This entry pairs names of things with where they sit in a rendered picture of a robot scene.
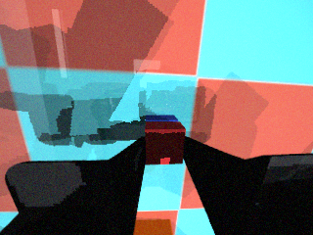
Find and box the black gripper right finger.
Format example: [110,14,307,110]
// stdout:
[183,136,313,235]

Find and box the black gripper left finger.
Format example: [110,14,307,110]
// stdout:
[5,136,146,235]

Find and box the blue block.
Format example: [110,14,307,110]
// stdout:
[146,116,178,121]

